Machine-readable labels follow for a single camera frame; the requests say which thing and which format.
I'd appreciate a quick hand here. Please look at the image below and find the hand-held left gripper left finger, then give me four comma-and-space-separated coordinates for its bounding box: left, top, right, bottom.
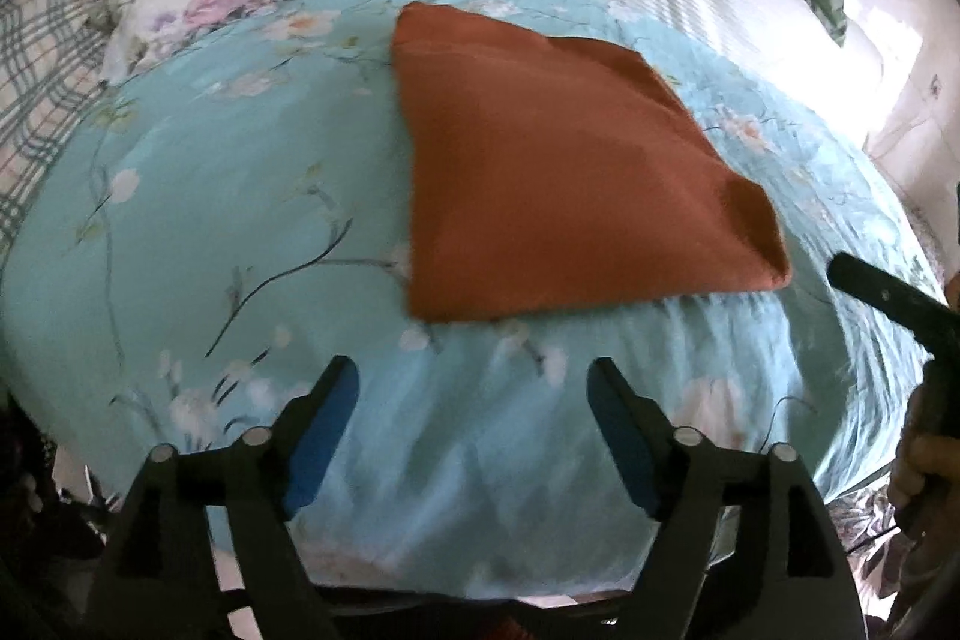
86, 353, 361, 640

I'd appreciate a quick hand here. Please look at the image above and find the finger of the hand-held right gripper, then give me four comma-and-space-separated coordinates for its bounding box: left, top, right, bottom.
827, 251, 960, 357

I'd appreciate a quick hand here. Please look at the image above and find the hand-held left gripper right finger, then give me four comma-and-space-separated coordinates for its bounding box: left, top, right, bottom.
586, 356, 863, 640

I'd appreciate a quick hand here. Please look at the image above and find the orange knit sweater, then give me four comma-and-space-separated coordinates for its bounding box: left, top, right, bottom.
391, 1, 794, 324

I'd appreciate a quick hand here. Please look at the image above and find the person's right hand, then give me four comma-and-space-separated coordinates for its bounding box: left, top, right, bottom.
888, 383, 960, 517

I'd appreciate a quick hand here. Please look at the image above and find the grey patterned bed sheet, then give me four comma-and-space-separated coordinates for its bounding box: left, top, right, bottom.
825, 482, 917, 585

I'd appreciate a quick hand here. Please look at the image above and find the light blue floral blanket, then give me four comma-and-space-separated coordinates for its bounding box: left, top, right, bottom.
0, 0, 938, 600

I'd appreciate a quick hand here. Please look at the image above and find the plaid bed sheet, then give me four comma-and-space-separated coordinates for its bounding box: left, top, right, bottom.
0, 0, 286, 251

